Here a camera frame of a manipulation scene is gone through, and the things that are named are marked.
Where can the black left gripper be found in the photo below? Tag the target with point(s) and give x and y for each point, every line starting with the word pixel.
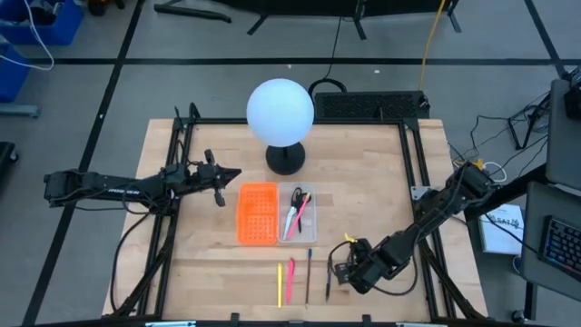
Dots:
pixel 209 176

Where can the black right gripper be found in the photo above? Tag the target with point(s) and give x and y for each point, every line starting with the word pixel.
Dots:
pixel 370 268

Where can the black pen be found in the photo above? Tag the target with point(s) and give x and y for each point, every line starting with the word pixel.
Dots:
pixel 327 286

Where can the brown pencil blue cap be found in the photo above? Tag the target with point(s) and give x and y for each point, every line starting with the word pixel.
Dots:
pixel 308 277

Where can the pink highlighter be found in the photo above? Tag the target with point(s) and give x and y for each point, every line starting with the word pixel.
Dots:
pixel 299 215
pixel 290 281

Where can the orange plastic lid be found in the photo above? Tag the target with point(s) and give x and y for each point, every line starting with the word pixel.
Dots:
pixel 257 213

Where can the clear plastic supply box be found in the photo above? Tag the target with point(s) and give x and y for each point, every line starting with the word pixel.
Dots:
pixel 311 227

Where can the yellow highlighter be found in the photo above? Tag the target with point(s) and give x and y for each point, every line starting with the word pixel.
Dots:
pixel 279 286

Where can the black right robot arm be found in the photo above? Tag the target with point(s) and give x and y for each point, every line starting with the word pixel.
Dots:
pixel 436 213

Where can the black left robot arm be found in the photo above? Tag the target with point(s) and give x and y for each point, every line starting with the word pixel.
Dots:
pixel 113 188

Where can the white globe lamp black base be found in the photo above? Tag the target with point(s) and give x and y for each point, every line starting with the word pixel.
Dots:
pixel 280 111

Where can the white paper booklet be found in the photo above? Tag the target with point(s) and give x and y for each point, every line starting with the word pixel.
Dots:
pixel 499 231

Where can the black floor bar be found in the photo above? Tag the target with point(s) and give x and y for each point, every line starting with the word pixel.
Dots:
pixel 190 12

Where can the black perforated computer case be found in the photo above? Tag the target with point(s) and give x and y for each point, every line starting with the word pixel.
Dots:
pixel 370 105

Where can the yellow connector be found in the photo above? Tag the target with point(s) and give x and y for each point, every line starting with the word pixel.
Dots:
pixel 476 163

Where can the grey desk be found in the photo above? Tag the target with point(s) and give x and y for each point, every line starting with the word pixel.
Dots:
pixel 535 204

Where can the grey floor foot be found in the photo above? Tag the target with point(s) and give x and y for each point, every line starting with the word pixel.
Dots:
pixel 18 111

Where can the black caster base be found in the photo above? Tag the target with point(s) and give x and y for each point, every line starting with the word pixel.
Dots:
pixel 6 159

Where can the black panel stand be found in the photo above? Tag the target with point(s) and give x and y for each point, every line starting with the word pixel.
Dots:
pixel 359 22

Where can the large blue bin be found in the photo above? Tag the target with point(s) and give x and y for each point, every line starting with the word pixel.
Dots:
pixel 59 27

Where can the black backlit keyboard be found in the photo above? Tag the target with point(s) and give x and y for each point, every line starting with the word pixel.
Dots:
pixel 563 247

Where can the small blue bin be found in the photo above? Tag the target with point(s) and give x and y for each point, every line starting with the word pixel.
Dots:
pixel 11 72

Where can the grey flat panel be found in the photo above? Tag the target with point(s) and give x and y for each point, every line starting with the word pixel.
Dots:
pixel 565 145

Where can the black desk device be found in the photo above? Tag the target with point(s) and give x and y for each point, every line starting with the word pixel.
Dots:
pixel 573 95

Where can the silver metal bracket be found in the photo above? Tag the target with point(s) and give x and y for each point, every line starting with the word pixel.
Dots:
pixel 170 324
pixel 422 324

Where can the black metal table frame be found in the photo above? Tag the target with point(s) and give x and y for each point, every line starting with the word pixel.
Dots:
pixel 363 121

